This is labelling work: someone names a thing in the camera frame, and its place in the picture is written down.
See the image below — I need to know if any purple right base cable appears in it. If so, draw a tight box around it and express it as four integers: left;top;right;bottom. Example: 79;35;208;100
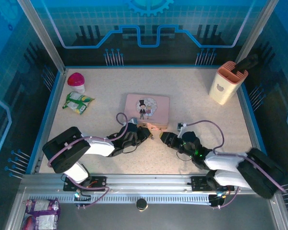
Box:
216;186;238;209

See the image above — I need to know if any pink tin box with couple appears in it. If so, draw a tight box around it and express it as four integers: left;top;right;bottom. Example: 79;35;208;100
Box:
123;93;170;129

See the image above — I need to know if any purple snack packet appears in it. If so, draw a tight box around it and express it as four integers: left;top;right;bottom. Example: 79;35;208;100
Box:
21;197;61;230

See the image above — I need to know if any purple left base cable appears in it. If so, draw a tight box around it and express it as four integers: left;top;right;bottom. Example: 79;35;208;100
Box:
61;177;110;208

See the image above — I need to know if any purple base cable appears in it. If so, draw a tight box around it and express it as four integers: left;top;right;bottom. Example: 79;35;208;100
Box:
61;177;110;208
216;186;238;209

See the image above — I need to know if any aluminium mounting rail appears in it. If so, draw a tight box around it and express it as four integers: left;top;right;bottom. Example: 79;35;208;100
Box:
21;174;240;194

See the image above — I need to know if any cream and orange knife block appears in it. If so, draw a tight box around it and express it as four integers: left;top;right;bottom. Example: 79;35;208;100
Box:
208;61;249;105

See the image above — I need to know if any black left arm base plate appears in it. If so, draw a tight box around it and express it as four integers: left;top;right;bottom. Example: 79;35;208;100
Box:
63;176;108;192

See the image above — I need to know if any black knife handle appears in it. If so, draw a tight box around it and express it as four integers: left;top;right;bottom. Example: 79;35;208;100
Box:
232;54;259;74

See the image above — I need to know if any pink cap mushroom toy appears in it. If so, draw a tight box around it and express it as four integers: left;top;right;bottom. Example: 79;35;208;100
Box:
67;72;86;93

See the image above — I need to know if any black round knob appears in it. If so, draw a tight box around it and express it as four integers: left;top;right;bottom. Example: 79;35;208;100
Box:
135;198;147;211

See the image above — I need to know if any aluminium frame post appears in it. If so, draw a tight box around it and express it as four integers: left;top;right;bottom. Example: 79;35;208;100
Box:
16;0;68;74
235;0;278;63

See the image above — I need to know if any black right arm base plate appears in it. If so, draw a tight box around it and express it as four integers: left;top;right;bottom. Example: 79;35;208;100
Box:
191;176;235;192

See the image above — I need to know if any slotted grey cable duct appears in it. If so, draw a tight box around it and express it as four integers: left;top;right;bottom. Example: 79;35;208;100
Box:
28;194;212;205

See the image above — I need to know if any green snack packet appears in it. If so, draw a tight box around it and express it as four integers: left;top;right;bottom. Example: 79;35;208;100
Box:
62;92;96;115

